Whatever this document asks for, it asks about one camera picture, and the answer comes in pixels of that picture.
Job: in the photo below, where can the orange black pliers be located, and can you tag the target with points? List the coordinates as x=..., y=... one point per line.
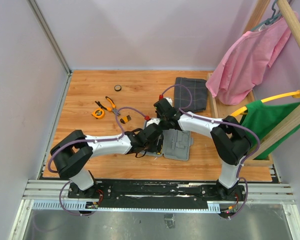
x=112, y=109

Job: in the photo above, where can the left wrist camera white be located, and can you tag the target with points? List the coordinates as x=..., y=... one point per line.
x=155, y=121

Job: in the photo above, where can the green shirt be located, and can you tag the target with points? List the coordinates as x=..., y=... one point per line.
x=261, y=119

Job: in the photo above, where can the hex key set orange holder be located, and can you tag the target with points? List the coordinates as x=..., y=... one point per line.
x=125, y=119

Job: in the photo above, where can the yellow tape measure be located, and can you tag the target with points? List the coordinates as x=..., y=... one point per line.
x=99, y=113

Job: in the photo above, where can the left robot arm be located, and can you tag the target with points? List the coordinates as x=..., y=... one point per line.
x=71, y=155

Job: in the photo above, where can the grey plastic tool case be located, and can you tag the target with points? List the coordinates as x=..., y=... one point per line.
x=176, y=145

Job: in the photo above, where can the wooden clothes rack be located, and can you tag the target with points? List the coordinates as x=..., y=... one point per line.
x=293, y=119

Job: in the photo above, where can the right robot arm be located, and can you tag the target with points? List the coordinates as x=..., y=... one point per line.
x=230, y=140

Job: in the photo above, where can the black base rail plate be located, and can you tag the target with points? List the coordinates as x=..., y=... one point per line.
x=143, y=194

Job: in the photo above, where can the yellow clothes hanger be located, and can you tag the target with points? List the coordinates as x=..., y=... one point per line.
x=293, y=94

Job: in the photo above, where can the flathead screwdriver black yellow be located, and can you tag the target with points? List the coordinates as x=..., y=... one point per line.
x=159, y=148

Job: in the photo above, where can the pink shirt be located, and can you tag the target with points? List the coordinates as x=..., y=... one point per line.
x=244, y=64

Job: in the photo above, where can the dark grey checked cloth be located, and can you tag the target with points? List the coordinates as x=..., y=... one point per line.
x=194, y=87

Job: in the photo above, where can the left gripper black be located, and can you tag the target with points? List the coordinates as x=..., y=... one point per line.
x=153, y=150

